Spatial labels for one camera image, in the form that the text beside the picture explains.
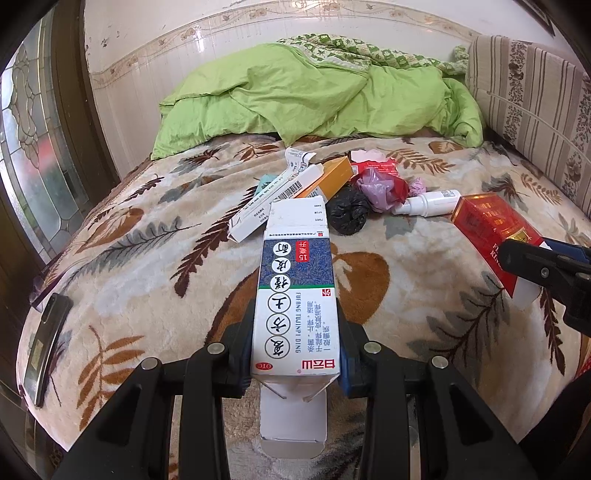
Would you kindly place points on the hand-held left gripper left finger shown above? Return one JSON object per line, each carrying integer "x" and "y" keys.
{"x": 238, "y": 364}

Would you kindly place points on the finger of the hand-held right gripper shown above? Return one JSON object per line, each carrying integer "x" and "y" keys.
{"x": 531, "y": 263}
{"x": 572, "y": 251}

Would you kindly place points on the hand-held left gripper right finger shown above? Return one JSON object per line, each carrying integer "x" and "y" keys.
{"x": 351, "y": 369}

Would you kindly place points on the red cigarette carton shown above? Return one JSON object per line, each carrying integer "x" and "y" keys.
{"x": 485, "y": 226}

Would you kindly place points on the white and blue medicine box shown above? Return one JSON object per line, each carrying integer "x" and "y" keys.
{"x": 295, "y": 286}

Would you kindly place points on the black plastic bag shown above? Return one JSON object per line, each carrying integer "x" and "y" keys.
{"x": 346, "y": 212}

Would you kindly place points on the purple plastic bag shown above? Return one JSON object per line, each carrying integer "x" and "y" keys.
{"x": 376, "y": 196}

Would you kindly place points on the white spray bottle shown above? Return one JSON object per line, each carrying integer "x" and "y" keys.
{"x": 438, "y": 201}

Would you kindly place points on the leaf print blanket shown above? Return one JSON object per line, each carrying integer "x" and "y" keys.
{"x": 152, "y": 286}

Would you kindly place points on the pink crumpled paper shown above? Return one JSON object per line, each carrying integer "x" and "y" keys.
{"x": 418, "y": 188}

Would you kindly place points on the striped floral cushion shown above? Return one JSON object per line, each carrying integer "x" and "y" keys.
{"x": 540, "y": 101}

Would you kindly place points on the long white carton box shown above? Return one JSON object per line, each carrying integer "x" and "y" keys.
{"x": 258, "y": 212}

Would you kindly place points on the red plastic bag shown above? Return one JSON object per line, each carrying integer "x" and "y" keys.
{"x": 375, "y": 174}

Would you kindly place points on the teal tissue pack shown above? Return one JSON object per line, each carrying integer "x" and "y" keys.
{"x": 264, "y": 184}

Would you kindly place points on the red tissue packet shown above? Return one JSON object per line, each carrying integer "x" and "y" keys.
{"x": 369, "y": 165}

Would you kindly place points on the orange carton box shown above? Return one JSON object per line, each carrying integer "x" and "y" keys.
{"x": 334, "y": 177}

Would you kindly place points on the black smartphone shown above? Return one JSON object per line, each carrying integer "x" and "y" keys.
{"x": 46, "y": 346}

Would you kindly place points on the green patterned quilt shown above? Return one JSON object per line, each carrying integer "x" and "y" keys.
{"x": 369, "y": 53}

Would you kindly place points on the plain green quilt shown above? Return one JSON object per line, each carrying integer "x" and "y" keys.
{"x": 300, "y": 101}

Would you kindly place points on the wooden door with patterned glass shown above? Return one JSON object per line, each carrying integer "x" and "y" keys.
{"x": 32, "y": 138}

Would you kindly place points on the dark wall frame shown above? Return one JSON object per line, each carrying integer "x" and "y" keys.
{"x": 540, "y": 16}

